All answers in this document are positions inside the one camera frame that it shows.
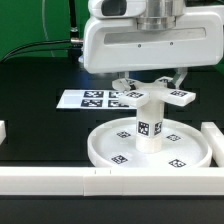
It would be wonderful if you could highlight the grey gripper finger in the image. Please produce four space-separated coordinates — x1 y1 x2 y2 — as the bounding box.
120 72 136 91
172 67 188 88

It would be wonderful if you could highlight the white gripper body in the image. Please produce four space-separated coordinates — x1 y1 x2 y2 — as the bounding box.
83 0 224 73

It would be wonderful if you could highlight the white cross-shaped table base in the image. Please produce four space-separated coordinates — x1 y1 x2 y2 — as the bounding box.
112 77 196 108

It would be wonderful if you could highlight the white round table top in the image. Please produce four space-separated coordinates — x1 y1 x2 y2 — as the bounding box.
87 117 212 169

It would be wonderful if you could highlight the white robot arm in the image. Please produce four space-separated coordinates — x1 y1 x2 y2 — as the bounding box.
83 0 224 74

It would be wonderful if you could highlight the white marker sheet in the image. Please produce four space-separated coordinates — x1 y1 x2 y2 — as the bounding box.
57 90 130 110

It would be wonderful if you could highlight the white right fence bar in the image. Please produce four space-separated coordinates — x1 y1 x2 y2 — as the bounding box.
201 122 224 168

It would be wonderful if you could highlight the white fence bar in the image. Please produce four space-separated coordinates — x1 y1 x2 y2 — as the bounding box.
0 120 6 145
201 122 224 168
0 167 224 196

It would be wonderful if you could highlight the white left fence bar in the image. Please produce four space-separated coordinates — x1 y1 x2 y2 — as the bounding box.
0 120 6 145

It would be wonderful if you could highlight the white front fence bar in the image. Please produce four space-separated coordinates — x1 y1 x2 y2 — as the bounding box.
0 167 224 196

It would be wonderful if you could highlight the black vertical cable connector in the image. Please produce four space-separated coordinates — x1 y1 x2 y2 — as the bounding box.
68 0 80 59

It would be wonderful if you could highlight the thin grey cable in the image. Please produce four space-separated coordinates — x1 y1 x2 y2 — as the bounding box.
41 0 56 58

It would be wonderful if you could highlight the black cable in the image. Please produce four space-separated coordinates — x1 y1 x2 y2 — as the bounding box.
0 37 85 64

